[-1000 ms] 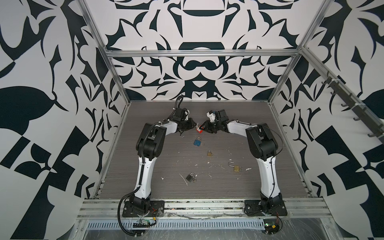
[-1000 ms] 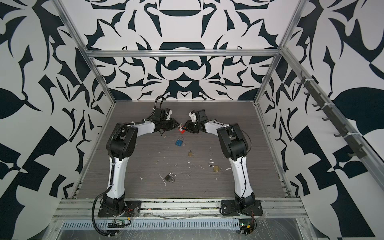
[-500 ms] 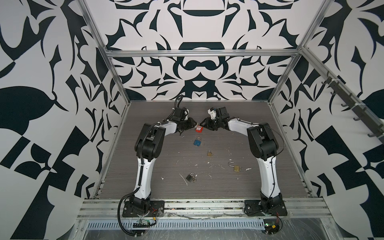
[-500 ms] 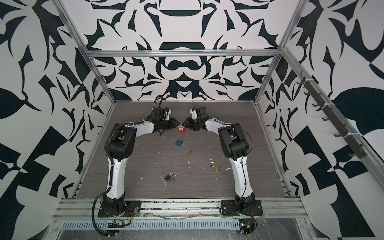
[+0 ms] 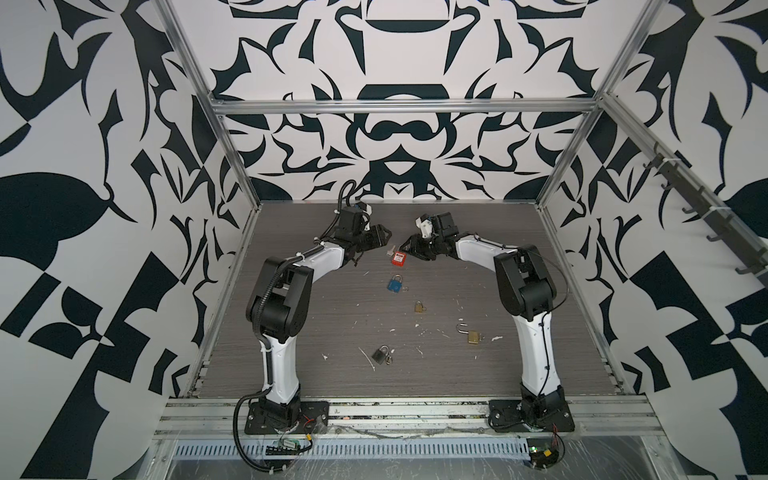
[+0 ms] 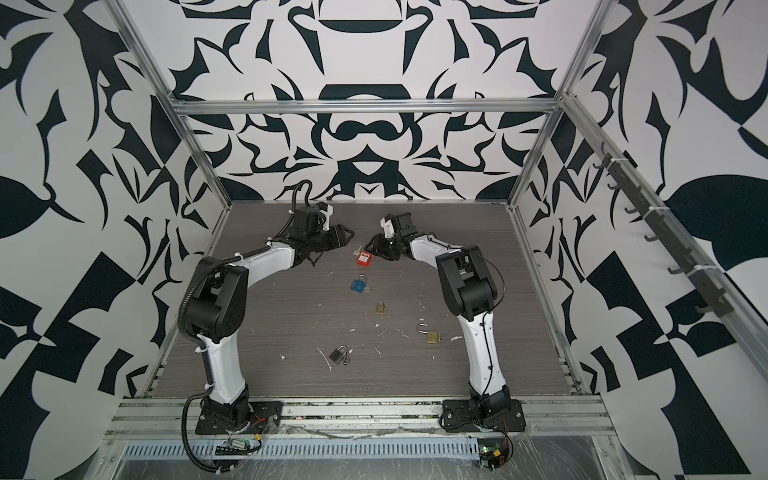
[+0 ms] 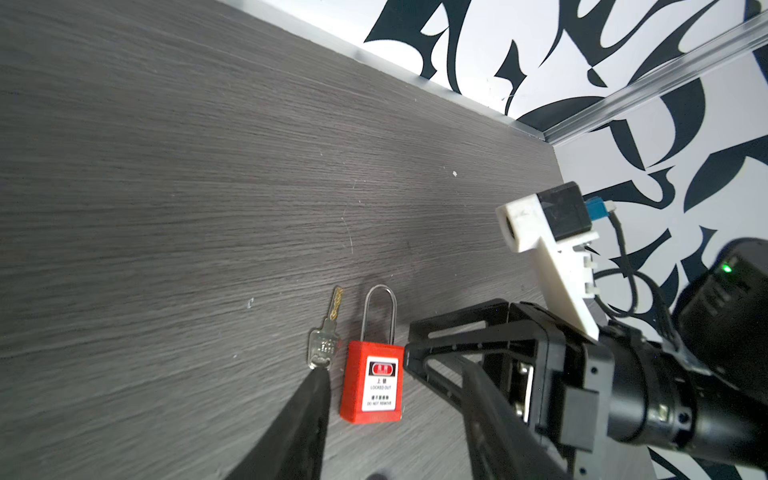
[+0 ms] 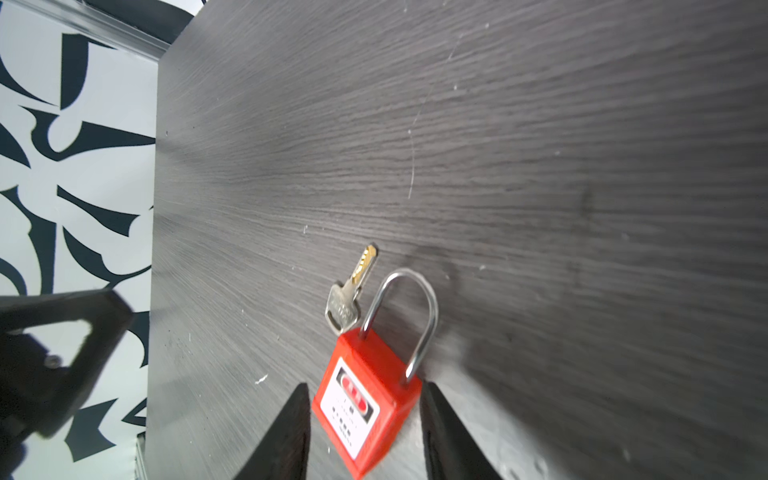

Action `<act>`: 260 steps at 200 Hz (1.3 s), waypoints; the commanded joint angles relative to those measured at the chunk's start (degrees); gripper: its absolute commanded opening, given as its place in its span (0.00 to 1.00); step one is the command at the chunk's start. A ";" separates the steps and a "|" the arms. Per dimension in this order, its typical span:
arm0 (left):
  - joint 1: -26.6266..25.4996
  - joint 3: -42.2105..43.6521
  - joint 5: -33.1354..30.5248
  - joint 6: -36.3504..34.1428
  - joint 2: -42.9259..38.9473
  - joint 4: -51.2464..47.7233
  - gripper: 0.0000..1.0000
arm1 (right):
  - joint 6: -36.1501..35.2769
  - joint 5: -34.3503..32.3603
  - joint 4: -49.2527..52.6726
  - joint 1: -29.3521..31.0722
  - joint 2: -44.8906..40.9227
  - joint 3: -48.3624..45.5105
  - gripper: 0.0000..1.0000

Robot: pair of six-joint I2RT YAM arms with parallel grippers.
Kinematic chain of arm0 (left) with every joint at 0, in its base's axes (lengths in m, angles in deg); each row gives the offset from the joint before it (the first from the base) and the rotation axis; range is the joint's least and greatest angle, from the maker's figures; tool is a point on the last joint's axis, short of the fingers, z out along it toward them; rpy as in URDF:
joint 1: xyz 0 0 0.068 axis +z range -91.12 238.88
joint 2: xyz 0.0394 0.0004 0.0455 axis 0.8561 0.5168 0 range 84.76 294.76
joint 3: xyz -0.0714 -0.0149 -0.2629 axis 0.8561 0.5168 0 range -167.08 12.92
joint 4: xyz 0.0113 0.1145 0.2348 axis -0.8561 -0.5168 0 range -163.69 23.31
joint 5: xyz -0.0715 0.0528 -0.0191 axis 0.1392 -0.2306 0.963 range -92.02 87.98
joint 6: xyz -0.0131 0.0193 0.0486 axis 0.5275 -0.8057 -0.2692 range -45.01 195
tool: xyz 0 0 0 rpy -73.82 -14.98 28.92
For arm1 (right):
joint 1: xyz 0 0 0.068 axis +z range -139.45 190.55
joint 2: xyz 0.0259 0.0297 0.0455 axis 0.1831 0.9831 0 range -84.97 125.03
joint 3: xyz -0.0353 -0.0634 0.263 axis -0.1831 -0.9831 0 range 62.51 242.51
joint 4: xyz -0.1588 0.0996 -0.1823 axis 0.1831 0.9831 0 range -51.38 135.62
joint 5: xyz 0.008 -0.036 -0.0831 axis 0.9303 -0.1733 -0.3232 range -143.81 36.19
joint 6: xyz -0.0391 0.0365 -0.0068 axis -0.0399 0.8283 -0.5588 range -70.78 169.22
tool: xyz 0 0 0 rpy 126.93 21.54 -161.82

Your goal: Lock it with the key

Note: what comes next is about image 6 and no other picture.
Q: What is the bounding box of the red padlock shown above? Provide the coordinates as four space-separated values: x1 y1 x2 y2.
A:
354 246 373 267

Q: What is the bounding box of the blue padlock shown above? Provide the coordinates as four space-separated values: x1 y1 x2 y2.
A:
350 274 367 293

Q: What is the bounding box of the large brass padlock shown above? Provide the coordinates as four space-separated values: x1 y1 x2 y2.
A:
417 323 441 345

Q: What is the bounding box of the black padlock with keys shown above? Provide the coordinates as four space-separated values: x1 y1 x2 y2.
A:
317 345 351 371

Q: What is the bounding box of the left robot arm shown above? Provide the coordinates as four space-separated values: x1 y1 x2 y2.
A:
177 180 355 429

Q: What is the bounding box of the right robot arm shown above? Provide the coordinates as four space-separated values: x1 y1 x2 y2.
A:
366 212 511 419

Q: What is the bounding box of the left green circuit board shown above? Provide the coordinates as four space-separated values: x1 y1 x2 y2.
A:
215 436 262 456

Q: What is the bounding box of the green circuit board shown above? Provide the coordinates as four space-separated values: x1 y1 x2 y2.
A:
215 436 262 456
479 441 514 470

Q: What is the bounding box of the right green circuit board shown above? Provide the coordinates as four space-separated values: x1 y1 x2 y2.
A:
479 441 514 470

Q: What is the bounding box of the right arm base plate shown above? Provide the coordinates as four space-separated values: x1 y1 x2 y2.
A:
438 399 527 433

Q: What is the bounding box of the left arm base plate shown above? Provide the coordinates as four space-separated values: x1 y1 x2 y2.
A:
195 400 284 435

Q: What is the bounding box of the aluminium mounting rail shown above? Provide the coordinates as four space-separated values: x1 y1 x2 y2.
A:
105 395 616 439

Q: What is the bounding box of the white slotted cable duct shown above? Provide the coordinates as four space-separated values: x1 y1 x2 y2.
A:
122 437 480 461

